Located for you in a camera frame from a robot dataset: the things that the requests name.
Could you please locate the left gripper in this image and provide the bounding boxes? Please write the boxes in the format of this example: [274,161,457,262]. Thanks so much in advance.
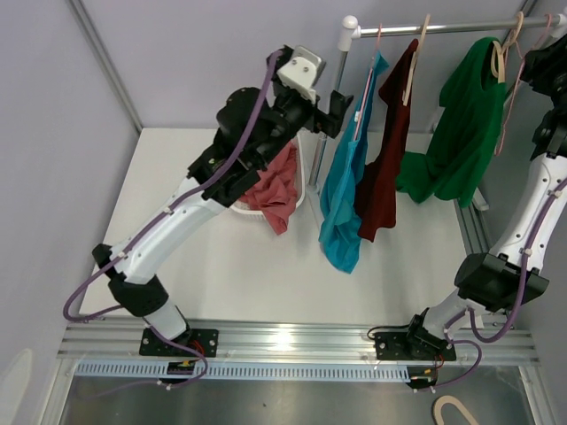
[255,62,353,169]

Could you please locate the pink wire hanger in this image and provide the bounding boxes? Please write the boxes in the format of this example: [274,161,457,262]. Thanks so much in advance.
[493,16,527,157]
[353,23,383,141]

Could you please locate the beige hanger with green shirt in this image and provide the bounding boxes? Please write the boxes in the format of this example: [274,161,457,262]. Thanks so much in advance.
[490,12,524,83]

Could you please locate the green t shirt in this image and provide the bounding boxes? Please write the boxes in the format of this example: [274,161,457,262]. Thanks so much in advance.
[396,37,506,208]

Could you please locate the pink t shirt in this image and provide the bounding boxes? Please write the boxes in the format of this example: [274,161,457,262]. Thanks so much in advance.
[240,142,298,236]

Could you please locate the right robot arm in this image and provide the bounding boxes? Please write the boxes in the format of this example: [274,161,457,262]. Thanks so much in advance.
[403,37,566,359]

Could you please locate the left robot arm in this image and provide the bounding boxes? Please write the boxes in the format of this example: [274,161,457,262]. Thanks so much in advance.
[92,83,353,355]

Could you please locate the maroon t shirt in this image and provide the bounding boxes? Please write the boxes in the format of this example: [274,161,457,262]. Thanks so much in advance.
[354,39,419,242]

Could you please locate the teal t shirt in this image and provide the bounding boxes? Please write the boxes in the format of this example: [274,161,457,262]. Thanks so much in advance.
[319,54,389,274]

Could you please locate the beige hanger on floor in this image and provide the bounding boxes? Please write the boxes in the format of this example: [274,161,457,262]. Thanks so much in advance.
[432,396,479,425]

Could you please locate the white plastic basket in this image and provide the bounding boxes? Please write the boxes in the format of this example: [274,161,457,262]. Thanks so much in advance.
[230,135,306,228]

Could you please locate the metal clothes rack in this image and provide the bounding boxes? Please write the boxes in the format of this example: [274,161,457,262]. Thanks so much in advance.
[305,12,567,213]

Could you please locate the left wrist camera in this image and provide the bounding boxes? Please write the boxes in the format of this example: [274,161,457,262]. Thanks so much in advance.
[276,45,326,104]

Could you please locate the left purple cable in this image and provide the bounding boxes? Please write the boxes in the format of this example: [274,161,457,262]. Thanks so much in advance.
[62,48,284,324]

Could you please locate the purple cable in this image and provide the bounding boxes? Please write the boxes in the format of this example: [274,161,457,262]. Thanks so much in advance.
[431,176,567,393]
[62,48,284,324]

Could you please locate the aluminium mounting rail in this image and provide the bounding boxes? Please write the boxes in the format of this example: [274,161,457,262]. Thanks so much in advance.
[57,317,540,366]

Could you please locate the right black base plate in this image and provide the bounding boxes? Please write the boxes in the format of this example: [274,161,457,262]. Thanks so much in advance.
[372,331,456,361]

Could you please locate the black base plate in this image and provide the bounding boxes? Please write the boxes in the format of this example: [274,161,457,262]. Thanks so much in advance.
[372,331,456,361]
[138,328,220,358]

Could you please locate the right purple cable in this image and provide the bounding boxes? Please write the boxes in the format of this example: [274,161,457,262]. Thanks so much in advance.
[431,176,567,393]

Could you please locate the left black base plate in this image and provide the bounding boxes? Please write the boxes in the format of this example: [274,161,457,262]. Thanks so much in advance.
[138,328,220,358]

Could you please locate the white slotted cable duct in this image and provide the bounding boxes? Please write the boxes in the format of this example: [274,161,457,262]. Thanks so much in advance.
[74,360,410,383]

